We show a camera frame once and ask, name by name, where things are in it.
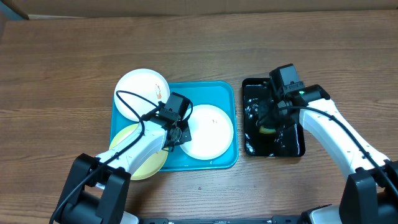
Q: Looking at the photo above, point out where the white plate with small stain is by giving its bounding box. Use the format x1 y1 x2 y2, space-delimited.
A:
181 105 234 160

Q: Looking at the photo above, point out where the green yellow sponge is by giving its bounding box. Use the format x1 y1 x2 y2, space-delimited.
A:
259 126 276 134

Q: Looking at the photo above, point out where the yellow plate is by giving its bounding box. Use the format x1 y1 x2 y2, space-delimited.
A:
109 124 169 180

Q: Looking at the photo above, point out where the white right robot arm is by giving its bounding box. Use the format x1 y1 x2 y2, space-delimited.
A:
257 85 397 223

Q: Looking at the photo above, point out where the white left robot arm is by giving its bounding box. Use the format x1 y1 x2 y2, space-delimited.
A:
50 118 191 224

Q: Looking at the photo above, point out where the black water tray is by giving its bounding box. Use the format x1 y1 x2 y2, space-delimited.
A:
242 78 305 157

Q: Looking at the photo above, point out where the blue plastic tray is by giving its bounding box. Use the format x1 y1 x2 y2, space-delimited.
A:
109 80 239 172

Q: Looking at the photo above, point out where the white plate with orange stain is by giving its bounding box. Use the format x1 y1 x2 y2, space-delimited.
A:
114 68 170 122

